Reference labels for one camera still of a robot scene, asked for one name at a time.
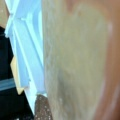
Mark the brown round meat patty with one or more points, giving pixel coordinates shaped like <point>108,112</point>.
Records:
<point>42,109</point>

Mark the white divided round tray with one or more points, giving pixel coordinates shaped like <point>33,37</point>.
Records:
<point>24,28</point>

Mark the yellow cheese slice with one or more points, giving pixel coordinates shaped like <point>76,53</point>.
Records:
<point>14,69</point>

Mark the toasted bread slice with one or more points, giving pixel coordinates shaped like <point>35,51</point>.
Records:
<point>82,58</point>

